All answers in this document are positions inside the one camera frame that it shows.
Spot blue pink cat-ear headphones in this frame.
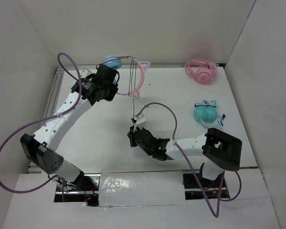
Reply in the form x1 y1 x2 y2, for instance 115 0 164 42
102 55 151 100

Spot black headphone cable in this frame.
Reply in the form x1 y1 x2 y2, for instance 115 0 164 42
126 56 137 120

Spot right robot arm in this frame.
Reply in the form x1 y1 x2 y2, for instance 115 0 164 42
127 126 242 187

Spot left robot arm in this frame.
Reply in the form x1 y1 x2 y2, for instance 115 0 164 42
20 64 119 190

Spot teal cat-ear headphones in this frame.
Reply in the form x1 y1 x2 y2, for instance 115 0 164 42
193 100 226 129

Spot white taped cover plate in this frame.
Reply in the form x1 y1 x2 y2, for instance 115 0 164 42
99 171 185 207

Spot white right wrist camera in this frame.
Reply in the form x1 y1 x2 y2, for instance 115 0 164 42
132 114 147 132

